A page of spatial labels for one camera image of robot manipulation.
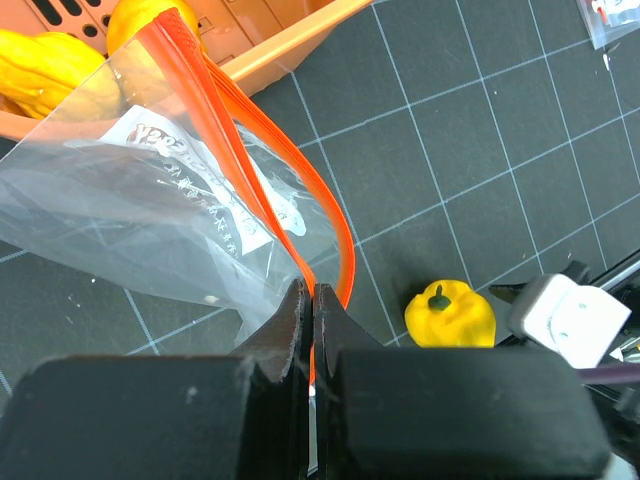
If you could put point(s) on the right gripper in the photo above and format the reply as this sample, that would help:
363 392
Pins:
621 282

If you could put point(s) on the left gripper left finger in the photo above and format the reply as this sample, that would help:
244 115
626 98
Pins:
243 415

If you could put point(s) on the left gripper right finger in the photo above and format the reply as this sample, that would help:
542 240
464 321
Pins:
447 413

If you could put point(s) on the yellow toy pepper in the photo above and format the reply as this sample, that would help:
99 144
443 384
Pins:
449 313

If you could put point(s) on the clear zip bag orange zipper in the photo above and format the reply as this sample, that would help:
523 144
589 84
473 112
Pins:
160 174

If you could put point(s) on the spare clear zip bag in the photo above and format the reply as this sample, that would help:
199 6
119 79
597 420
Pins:
609 20

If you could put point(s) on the yellow toy squash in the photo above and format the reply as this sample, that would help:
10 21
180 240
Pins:
38 72

